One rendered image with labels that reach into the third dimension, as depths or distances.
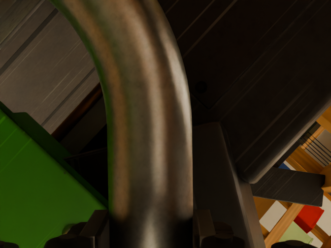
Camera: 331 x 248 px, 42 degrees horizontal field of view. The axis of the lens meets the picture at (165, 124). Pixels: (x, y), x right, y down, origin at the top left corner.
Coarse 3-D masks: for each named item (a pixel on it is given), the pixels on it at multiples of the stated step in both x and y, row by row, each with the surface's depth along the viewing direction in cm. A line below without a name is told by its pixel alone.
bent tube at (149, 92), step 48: (48, 0) 15; (96, 0) 14; (144, 0) 14; (96, 48) 14; (144, 48) 14; (144, 96) 14; (144, 144) 14; (144, 192) 14; (192, 192) 15; (144, 240) 14; (192, 240) 15
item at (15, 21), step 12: (0, 0) 23; (12, 0) 23; (24, 0) 23; (36, 0) 23; (0, 12) 23; (12, 12) 23; (24, 12) 23; (0, 24) 23; (12, 24) 23; (0, 36) 23; (0, 48) 24
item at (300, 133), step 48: (192, 0) 29; (240, 0) 28; (288, 0) 27; (192, 48) 28; (240, 48) 28; (288, 48) 27; (192, 96) 28; (240, 96) 27; (288, 96) 27; (240, 144) 27; (288, 144) 27
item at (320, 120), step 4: (328, 108) 93; (324, 112) 93; (328, 112) 93; (320, 116) 94; (324, 116) 93; (328, 116) 93; (316, 120) 100; (320, 120) 97; (324, 120) 94; (328, 120) 93; (320, 124) 101; (324, 124) 98; (328, 124) 95; (328, 128) 98
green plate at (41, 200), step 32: (0, 128) 22; (32, 128) 28; (0, 160) 22; (32, 160) 22; (64, 160) 22; (0, 192) 22; (32, 192) 22; (64, 192) 22; (96, 192) 22; (0, 224) 22; (32, 224) 22; (64, 224) 22
